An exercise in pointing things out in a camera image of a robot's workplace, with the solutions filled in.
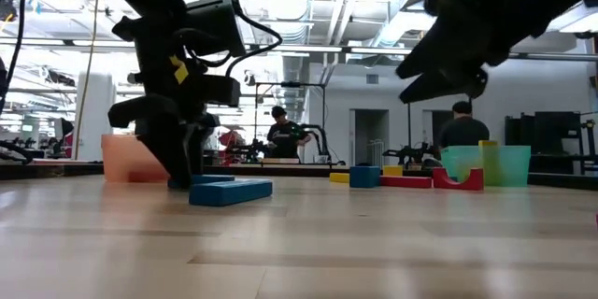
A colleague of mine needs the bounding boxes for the wide silver air duct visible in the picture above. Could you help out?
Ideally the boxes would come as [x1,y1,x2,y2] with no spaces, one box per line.
[260,0,313,125]

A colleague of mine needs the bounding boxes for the white radiator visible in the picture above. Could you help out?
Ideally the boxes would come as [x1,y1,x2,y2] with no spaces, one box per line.
[370,138,387,167]

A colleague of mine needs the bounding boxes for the teal translucent plastic bin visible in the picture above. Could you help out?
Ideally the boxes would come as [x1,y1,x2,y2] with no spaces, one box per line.
[440,144,533,188]

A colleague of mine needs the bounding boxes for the long yellow hanging cable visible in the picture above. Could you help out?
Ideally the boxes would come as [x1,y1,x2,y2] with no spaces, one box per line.
[72,0,103,160]

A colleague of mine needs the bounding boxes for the red machine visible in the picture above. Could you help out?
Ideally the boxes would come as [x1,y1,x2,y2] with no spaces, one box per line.
[218,129,247,165]

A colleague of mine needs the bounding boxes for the black robot arms on bench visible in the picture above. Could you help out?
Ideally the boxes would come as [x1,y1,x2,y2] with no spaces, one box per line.
[301,123,348,165]
[382,142,440,168]

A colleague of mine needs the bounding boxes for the person in black shirt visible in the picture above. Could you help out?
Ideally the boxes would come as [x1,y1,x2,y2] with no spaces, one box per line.
[266,105,312,160]

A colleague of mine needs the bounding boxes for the red wooden block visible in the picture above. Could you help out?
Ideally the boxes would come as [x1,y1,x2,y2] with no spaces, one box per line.
[379,175,434,190]

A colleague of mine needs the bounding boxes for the black cabinet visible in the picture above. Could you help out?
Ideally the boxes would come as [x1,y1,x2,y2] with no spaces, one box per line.
[503,110,598,173]

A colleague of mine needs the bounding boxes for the red arch block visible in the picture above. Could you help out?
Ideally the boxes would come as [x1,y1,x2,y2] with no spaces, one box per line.
[432,166,485,192]

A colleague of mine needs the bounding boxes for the person seen from behind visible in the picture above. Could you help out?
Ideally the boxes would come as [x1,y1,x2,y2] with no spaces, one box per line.
[437,100,491,151]

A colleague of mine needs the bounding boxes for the blue wooden block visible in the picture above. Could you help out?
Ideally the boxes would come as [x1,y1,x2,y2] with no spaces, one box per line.
[349,164,381,190]
[189,178,274,207]

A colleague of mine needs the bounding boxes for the white pillar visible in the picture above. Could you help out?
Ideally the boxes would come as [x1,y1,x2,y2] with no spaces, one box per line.
[76,72,118,161]

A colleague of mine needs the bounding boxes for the long overhead light bar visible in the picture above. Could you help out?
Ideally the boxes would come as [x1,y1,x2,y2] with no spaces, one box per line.
[0,36,598,62]

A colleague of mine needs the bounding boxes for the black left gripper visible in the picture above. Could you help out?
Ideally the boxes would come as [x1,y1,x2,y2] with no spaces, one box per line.
[107,7,242,188]

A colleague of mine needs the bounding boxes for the orange translucent plastic bin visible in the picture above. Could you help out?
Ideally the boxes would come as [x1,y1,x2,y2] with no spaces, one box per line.
[101,134,172,184]

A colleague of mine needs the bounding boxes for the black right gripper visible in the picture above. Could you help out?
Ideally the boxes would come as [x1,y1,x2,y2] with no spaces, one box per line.
[395,0,548,104]

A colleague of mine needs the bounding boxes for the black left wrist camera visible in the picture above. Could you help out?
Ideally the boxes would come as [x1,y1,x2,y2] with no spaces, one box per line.
[184,0,248,57]

